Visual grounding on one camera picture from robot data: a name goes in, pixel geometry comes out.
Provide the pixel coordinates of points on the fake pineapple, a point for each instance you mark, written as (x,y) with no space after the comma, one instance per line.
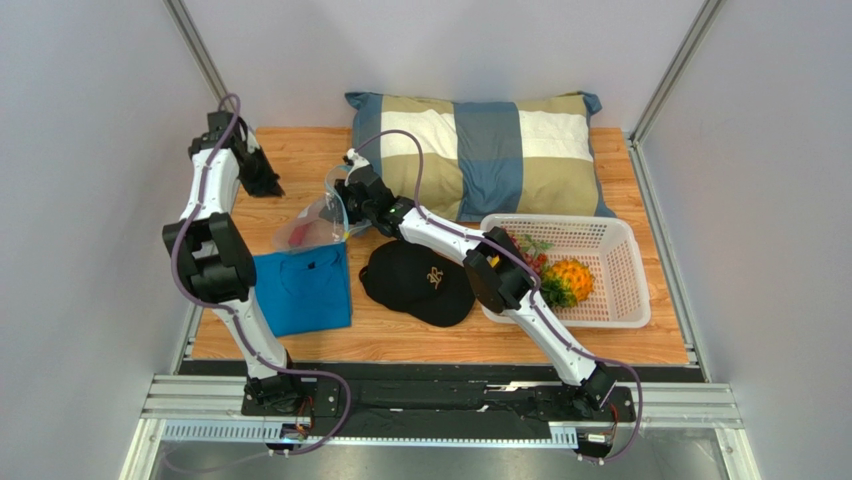
(567,283)

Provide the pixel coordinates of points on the right aluminium corner post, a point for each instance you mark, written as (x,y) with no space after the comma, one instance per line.
(688,47)

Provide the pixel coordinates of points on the aluminium corner post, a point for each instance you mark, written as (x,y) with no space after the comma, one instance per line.
(688,47)
(215,85)

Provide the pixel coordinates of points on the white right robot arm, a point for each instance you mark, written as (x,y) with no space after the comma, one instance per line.
(500,279)

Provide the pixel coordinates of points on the plaid checkered pillow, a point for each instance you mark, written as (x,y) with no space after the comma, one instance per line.
(466,160)

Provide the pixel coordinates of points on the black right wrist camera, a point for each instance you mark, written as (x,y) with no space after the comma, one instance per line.
(365,183)

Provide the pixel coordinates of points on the black baseball cap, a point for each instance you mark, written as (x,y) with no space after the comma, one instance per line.
(415,280)

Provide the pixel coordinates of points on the left aluminium corner post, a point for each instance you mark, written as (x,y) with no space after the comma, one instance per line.
(215,85)

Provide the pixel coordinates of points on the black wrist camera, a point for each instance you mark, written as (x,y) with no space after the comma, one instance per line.
(227,129)
(365,183)

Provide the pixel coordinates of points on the blue folded t-shirt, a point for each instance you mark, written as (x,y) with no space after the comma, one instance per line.
(304,292)

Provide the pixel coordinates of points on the aluminium front frame rail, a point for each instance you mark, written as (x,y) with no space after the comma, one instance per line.
(205,404)

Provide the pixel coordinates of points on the white plastic basket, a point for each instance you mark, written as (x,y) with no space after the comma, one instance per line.
(608,247)

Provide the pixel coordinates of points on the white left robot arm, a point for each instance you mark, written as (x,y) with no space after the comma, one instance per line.
(214,268)

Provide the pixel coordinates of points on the fake red chili pepper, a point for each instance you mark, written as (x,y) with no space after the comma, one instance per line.
(305,236)

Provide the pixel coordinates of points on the clear zip top bag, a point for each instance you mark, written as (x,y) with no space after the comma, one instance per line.
(327,211)

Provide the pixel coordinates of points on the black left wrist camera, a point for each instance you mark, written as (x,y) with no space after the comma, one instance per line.
(227,129)

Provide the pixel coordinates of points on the fake red grapes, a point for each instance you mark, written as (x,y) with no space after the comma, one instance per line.
(533,251)

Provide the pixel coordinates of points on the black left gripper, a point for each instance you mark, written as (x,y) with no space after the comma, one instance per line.
(269,184)

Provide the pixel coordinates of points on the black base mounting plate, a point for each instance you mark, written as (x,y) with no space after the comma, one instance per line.
(444,410)

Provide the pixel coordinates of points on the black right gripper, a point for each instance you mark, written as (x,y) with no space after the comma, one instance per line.
(347,205)

